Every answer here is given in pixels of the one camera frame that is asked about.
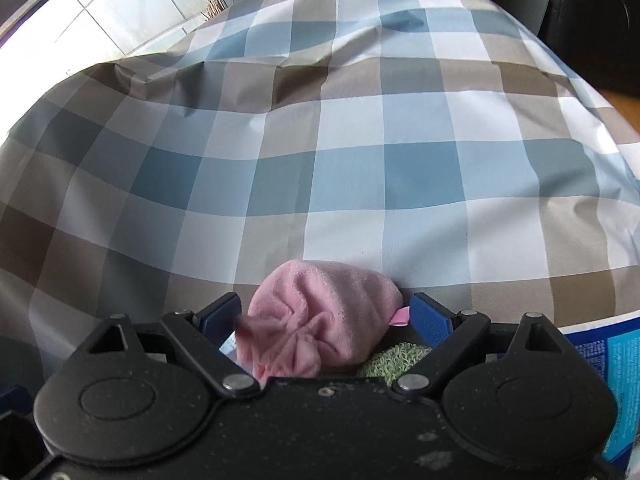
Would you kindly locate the blue and brown checked blanket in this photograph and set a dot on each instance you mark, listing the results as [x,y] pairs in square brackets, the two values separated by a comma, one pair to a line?
[350,160]

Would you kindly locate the dry plant twigs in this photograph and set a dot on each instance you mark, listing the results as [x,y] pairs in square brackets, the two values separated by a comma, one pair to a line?
[212,2]

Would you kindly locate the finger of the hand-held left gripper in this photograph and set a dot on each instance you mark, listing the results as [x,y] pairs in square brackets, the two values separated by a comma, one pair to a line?
[12,397]

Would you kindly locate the black sofa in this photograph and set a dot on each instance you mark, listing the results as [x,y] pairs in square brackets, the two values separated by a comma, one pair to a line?
[595,20]

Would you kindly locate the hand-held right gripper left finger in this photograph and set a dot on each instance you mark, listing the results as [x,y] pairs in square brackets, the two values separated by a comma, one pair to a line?
[220,317]

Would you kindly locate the blue tissue pack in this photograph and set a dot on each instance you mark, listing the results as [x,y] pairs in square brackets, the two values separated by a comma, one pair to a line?
[620,360]

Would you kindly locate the green fuzzy ball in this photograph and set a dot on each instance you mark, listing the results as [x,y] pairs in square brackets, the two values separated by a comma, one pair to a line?
[395,360]

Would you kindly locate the pink fleece cloth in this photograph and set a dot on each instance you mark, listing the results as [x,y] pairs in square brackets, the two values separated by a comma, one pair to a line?
[320,300]

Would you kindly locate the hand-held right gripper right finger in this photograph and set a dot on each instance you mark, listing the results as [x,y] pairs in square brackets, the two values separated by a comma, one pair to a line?
[430,320]

